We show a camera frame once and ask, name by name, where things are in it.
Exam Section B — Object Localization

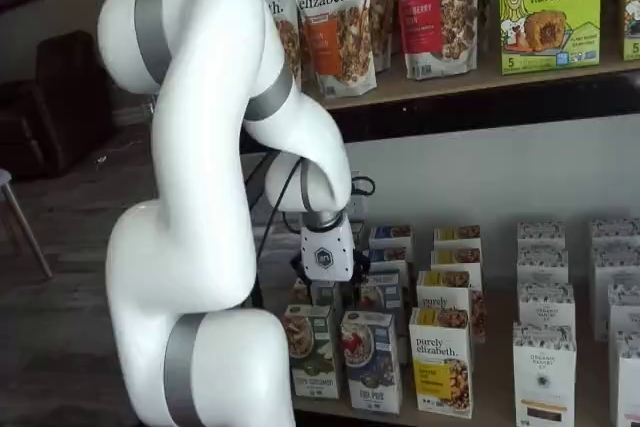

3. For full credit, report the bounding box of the gray metal stool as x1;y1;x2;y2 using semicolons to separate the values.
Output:
0;169;55;281

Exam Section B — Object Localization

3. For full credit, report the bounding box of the green Bobo's apple pie box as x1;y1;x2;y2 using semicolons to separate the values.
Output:
497;0;604;76

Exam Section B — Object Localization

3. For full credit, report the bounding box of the dark brown armchair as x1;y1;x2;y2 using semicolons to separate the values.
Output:
0;29;119;183

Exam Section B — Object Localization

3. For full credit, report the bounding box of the yellow Bobo's box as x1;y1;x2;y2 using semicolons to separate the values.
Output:
622;0;640;62

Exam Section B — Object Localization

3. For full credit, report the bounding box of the pumpkin cinnamon granola bag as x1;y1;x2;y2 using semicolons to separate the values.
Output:
282;0;379;98

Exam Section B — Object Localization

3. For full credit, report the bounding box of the blue flax plus oatmeal box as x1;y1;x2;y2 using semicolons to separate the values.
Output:
340;310;402;416
367;246;409;276
357;269;404;318
368;225;414;251

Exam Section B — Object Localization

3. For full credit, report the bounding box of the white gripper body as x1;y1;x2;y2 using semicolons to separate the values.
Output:
299;219;357;282

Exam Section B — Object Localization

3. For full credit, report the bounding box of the white patterned organic box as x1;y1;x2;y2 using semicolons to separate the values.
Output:
614;331;640;427
589;219;640;248
517;281;576;328
592;244;640;343
516;246;569;286
607;281;640;336
512;321;579;427
516;220;568;251

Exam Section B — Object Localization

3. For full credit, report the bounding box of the yellow purely elizabeth box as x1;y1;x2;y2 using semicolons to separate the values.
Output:
408;306;476;419
430;246;484;276
415;269;487;343
432;225;482;248

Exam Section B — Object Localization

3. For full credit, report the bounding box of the cranberry pecan granola bag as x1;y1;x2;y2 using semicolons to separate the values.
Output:
385;0;480;81

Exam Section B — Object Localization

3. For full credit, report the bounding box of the purely elizabeth granola bag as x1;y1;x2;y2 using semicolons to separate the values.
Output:
367;0;397;73

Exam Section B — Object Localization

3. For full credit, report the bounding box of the white wall outlet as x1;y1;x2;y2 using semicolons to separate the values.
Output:
348;191;372;216

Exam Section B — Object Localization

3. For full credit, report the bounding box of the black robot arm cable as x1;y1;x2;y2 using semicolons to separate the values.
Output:
247;149;321;311

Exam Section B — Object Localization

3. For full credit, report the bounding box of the black power plug cable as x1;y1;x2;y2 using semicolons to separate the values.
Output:
349;174;376;198

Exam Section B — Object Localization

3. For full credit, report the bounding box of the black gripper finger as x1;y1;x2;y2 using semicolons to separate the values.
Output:
349;249;372;306
291;257;317;304

